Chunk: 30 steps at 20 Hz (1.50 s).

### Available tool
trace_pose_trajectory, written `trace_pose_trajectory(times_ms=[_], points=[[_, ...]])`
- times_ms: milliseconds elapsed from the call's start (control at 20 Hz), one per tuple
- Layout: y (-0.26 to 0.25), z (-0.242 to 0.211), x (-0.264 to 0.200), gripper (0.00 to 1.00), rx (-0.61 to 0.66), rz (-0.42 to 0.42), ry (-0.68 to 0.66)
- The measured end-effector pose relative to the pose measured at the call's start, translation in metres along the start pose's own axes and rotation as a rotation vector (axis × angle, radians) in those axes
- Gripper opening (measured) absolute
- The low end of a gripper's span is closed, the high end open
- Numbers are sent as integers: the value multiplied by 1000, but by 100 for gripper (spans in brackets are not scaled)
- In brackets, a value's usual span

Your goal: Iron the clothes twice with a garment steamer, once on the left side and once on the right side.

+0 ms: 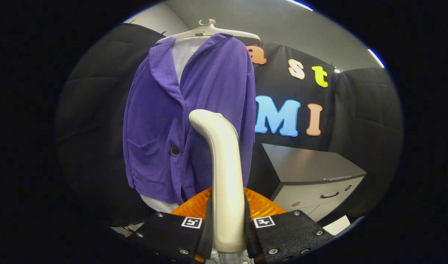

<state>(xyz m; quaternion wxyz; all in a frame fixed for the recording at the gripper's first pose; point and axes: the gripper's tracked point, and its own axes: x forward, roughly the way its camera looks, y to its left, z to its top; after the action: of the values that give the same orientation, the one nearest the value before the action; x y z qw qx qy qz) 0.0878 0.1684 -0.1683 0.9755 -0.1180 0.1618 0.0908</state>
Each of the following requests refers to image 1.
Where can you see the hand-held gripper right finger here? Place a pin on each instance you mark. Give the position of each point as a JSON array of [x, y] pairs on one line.
[[249, 234]]

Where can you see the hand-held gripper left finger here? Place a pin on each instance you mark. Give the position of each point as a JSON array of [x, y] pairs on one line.
[[208, 223]]

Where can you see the white garment steamer head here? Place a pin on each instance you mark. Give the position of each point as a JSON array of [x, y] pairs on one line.
[[227, 176]]

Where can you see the white clothes hanger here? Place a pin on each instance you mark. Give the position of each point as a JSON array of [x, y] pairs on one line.
[[209, 32]]

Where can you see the white paper sheet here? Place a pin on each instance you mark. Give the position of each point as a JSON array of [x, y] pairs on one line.
[[337, 225]]

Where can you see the grey drawer cabinet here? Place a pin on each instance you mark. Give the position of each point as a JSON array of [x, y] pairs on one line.
[[304, 165]]

